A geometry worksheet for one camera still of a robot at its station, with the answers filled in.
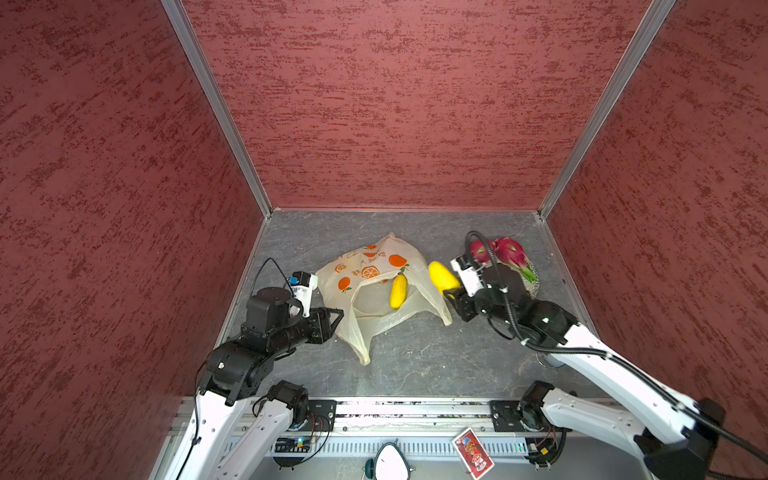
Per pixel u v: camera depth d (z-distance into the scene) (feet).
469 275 2.04
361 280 2.64
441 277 2.39
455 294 2.13
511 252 3.29
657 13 2.34
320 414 2.43
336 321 2.11
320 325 1.85
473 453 2.24
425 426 2.40
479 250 3.24
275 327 1.60
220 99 2.87
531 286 3.20
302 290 1.94
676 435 1.27
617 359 1.45
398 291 3.05
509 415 2.43
